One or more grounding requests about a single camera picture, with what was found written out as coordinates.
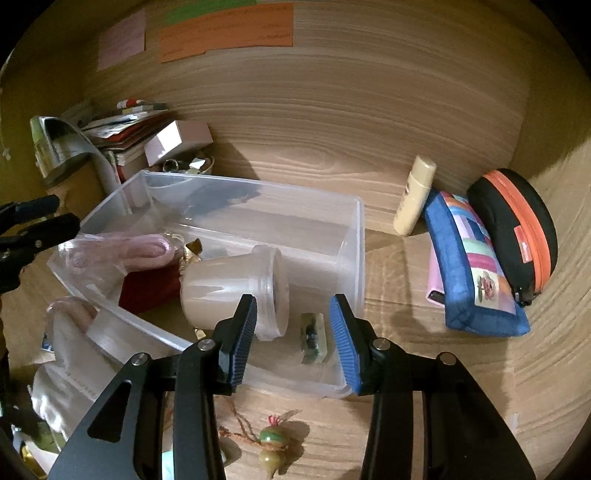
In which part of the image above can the pink paper note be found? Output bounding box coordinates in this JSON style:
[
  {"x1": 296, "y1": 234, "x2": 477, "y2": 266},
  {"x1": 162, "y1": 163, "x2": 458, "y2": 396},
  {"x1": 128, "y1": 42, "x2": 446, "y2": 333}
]
[{"x1": 97, "y1": 9, "x2": 147, "y2": 71}]

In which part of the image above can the blue patchwork pouch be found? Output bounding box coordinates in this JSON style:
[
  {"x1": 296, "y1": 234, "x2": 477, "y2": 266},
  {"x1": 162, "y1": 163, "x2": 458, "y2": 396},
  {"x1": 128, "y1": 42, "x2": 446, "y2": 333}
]
[{"x1": 424, "y1": 189, "x2": 532, "y2": 337}]

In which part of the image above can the bowl of trinkets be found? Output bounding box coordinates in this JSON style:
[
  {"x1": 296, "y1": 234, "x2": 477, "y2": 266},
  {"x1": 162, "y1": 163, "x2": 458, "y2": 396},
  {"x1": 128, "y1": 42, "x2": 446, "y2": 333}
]
[{"x1": 159, "y1": 154, "x2": 215, "y2": 176}]

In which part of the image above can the cream lotion bottle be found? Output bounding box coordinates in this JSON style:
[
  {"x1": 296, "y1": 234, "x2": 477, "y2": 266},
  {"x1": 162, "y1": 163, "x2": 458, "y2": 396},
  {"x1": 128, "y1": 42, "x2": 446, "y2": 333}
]
[{"x1": 393, "y1": 154, "x2": 437, "y2": 237}]

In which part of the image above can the black case with orange zipper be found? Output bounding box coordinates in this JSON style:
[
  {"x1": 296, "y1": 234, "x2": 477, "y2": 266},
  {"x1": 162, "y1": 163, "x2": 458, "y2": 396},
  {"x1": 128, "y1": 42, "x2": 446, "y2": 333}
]
[{"x1": 466, "y1": 168, "x2": 558, "y2": 308}]

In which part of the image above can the gold wrapped trinket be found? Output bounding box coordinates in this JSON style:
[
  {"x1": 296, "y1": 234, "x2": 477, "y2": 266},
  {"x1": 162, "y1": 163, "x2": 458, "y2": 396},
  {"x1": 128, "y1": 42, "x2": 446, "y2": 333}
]
[{"x1": 182, "y1": 237, "x2": 204, "y2": 266}]

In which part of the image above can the pink soft cloth item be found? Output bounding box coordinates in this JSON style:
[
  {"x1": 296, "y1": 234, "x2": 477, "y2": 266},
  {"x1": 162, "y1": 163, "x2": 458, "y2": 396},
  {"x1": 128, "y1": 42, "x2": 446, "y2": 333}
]
[{"x1": 62, "y1": 233, "x2": 178, "y2": 274}]

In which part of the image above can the orange paper note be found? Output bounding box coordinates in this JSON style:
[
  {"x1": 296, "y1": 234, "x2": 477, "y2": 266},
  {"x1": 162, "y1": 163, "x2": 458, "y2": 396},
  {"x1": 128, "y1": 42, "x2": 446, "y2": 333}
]
[{"x1": 159, "y1": 4, "x2": 295, "y2": 63}]

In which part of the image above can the white plastic bag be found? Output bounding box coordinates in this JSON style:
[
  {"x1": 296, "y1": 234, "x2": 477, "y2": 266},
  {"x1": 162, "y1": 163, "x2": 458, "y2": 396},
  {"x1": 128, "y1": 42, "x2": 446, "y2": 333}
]
[{"x1": 30, "y1": 298, "x2": 100, "y2": 432}]

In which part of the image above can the silver shoe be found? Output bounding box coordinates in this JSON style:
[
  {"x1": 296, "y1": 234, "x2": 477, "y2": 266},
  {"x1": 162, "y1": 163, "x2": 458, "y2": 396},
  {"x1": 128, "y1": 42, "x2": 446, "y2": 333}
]
[{"x1": 30, "y1": 115, "x2": 116, "y2": 199}]

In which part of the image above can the pink flat case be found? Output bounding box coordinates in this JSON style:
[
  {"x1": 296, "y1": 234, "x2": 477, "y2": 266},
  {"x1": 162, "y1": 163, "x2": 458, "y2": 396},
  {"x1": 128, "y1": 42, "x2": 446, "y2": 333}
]
[{"x1": 426, "y1": 240, "x2": 448, "y2": 306}]

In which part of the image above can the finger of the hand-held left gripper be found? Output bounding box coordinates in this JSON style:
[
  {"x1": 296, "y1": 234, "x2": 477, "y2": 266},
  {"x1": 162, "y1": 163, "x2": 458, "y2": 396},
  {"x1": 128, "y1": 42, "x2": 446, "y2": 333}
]
[
  {"x1": 0, "y1": 194, "x2": 61, "y2": 223},
  {"x1": 0, "y1": 213, "x2": 81, "y2": 268}
]

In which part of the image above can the red cloth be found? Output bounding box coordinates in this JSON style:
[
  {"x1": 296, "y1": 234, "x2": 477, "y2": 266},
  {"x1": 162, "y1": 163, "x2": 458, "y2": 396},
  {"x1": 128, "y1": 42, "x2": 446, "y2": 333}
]
[{"x1": 119, "y1": 270, "x2": 183, "y2": 315}]

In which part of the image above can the green paper note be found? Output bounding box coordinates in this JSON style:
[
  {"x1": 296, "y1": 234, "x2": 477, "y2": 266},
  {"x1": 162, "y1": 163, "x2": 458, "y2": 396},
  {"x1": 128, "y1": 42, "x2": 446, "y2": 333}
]
[{"x1": 164, "y1": 0, "x2": 259, "y2": 26}]

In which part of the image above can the pink cardboard box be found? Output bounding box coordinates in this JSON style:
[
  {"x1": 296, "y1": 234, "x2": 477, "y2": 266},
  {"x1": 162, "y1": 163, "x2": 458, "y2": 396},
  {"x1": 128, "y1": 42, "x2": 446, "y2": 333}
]
[{"x1": 144, "y1": 120, "x2": 214, "y2": 168}]

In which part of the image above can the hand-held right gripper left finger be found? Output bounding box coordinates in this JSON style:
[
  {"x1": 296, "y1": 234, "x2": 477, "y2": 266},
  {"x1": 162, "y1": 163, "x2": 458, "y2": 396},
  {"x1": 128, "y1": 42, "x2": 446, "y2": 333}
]
[{"x1": 46, "y1": 294, "x2": 258, "y2": 480}]

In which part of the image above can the green bead pendant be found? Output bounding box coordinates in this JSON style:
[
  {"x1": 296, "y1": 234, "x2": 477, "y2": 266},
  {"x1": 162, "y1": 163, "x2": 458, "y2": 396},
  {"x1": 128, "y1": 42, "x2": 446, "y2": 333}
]
[{"x1": 217, "y1": 406, "x2": 296, "y2": 474}]

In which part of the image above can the stack of books and papers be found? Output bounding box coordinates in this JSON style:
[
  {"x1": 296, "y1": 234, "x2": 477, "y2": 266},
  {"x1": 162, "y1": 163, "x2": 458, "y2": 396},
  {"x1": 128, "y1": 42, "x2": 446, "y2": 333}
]
[{"x1": 81, "y1": 99, "x2": 169, "y2": 183}]

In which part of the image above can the green item in clear packet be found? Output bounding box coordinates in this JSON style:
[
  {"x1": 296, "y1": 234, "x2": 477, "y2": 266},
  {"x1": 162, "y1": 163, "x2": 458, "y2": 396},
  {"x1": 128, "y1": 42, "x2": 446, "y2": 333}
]
[{"x1": 298, "y1": 311, "x2": 331, "y2": 365}]

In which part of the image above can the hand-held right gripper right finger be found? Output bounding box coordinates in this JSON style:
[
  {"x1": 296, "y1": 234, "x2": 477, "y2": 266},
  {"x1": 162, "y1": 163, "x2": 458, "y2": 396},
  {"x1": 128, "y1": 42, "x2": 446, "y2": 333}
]
[{"x1": 329, "y1": 294, "x2": 536, "y2": 480}]

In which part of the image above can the clear plastic container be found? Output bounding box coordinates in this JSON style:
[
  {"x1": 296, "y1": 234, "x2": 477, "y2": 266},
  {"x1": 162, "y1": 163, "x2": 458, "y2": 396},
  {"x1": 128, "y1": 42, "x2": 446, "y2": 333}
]
[{"x1": 46, "y1": 170, "x2": 366, "y2": 400}]

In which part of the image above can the beige plastic jar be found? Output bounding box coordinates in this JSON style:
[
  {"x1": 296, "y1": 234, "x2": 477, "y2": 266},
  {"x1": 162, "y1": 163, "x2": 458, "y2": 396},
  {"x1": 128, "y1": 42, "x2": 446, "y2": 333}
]
[{"x1": 180, "y1": 244, "x2": 291, "y2": 342}]

